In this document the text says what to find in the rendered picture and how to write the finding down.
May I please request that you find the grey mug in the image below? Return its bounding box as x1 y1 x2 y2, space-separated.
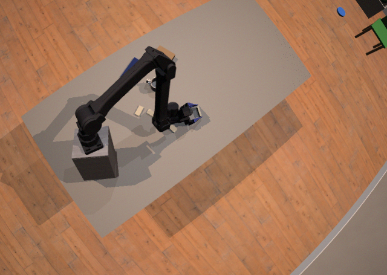
146 77 156 91

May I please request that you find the dark blue notebook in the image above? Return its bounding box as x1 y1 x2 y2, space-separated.
121 58 138 76

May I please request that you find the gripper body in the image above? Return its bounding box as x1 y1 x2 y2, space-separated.
180 103 193 125

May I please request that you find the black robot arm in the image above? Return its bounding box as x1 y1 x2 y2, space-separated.
75 46 193 155

